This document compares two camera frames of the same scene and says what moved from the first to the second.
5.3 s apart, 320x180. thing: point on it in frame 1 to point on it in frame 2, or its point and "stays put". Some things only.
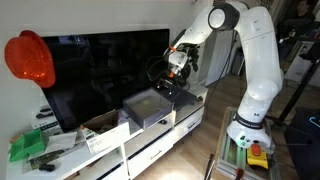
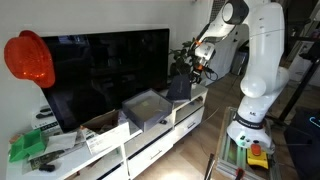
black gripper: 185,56 to 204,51
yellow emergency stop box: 256,156 stays put
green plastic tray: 30,143 stays put
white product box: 45,121 stays put
